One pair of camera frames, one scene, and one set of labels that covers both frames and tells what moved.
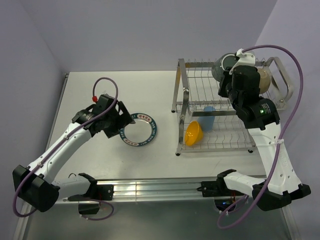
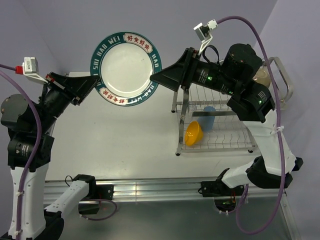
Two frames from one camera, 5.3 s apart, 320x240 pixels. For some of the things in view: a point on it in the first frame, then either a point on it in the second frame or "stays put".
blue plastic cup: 207,122 stays put
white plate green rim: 142,133 to 124,61
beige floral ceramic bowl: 265,80 stays put
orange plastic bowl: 194,133 stays put
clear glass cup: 192,107 stays put
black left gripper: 123,119 to 74,88
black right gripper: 222,91 to 180,72
